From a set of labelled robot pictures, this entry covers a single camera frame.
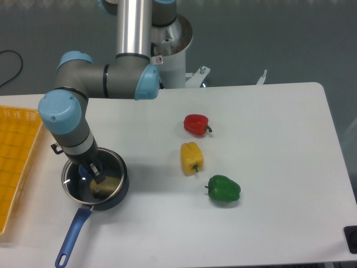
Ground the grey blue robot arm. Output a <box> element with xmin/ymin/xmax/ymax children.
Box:
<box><xmin>38</xmin><ymin>1</ymin><xmax>177</xmax><ymax>183</ymax></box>

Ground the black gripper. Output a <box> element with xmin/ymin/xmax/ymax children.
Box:
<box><xmin>51</xmin><ymin>141</ymin><xmax>106</xmax><ymax>184</ymax></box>

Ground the dark pot blue handle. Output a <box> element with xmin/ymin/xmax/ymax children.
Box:
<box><xmin>55</xmin><ymin>148</ymin><xmax>129</xmax><ymax>267</ymax></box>

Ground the red bell pepper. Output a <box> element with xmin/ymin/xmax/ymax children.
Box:
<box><xmin>184</xmin><ymin>114</ymin><xmax>213</xmax><ymax>136</ymax></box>

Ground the white metal base frame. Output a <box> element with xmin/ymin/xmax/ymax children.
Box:
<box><xmin>184</xmin><ymin>65</ymin><xmax>268</xmax><ymax>89</ymax></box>

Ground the green bell pepper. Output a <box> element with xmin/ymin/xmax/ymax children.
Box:
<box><xmin>205</xmin><ymin>175</ymin><xmax>241</xmax><ymax>202</ymax></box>

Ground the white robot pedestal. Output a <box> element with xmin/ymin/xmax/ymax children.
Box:
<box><xmin>151</xmin><ymin>14</ymin><xmax>193</xmax><ymax>89</ymax></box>

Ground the yellow plastic basket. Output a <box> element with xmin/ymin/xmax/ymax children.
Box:
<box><xmin>1</xmin><ymin>105</ymin><xmax>42</xmax><ymax>235</ymax></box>

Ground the yellow bell pepper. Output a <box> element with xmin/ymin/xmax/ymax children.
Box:
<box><xmin>180</xmin><ymin>142</ymin><xmax>204</xmax><ymax>175</ymax></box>

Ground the beige bread block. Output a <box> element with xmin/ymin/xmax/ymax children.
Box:
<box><xmin>89</xmin><ymin>176</ymin><xmax>120</xmax><ymax>199</ymax></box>

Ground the black device at table edge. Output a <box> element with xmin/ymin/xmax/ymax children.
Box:
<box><xmin>344</xmin><ymin>226</ymin><xmax>357</xmax><ymax>254</ymax></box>

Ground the glass pot lid blue knob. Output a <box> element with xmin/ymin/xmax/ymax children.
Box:
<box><xmin>61</xmin><ymin>148</ymin><xmax>129</xmax><ymax>210</ymax></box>

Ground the black cable on floor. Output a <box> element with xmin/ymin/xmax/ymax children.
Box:
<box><xmin>0</xmin><ymin>50</ymin><xmax>23</xmax><ymax>88</ymax></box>

